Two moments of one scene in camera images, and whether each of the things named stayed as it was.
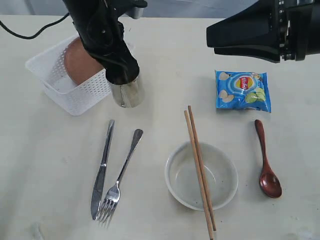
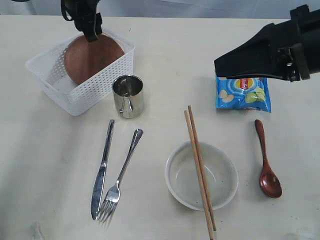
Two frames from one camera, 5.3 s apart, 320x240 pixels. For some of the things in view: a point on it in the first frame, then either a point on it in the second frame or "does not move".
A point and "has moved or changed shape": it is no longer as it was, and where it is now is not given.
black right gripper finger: [256, 25] -> [263, 55]
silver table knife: [99, 183] does not move
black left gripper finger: [121, 67] -> [92, 31]
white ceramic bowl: [220, 172] does not move
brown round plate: [80, 62] has moved or changed shape
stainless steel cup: [129, 95] has moved or changed shape
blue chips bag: [238, 90] does not move
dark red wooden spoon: [269, 179] does not move
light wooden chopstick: [198, 175] does not move
